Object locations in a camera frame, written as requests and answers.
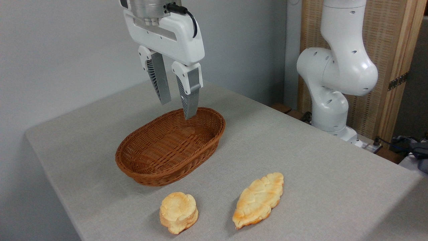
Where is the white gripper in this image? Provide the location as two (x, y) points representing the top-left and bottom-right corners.
(123, 9), (205, 121)

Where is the long braided golden bread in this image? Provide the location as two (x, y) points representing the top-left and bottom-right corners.
(232, 172), (284, 230)

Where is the brown wicker oval basket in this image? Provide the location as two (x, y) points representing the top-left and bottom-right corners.
(115, 107), (226, 187)

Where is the round golden bread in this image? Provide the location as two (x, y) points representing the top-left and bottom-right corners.
(159, 192), (199, 235)

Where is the grey tablecloth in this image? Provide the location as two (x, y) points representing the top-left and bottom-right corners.
(25, 79), (428, 241)

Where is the wooden woven folding screen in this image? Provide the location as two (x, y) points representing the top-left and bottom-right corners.
(297, 0), (428, 145)

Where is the dark metal screen hinge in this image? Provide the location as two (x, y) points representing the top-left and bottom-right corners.
(388, 72), (409, 91)

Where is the dark grey device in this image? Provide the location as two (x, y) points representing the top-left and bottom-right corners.
(409, 142), (428, 173)

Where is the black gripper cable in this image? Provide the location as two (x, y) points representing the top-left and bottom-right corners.
(166, 3), (198, 38)

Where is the blue cable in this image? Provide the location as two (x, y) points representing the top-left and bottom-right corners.
(391, 135), (416, 153)

